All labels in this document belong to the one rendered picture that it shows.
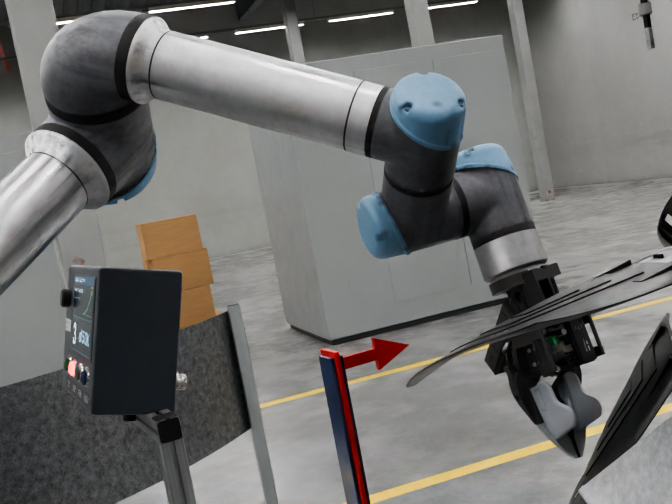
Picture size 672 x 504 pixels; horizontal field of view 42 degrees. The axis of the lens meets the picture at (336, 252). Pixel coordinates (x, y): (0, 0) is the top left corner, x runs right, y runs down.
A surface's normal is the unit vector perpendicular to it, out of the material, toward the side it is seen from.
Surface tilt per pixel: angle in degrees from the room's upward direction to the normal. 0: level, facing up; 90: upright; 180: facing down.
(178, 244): 90
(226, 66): 66
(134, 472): 90
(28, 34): 90
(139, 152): 120
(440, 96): 47
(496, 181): 71
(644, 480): 55
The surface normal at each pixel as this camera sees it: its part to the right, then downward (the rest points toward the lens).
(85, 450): 0.69, -0.07
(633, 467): -0.49, -0.43
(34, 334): 0.30, 0.02
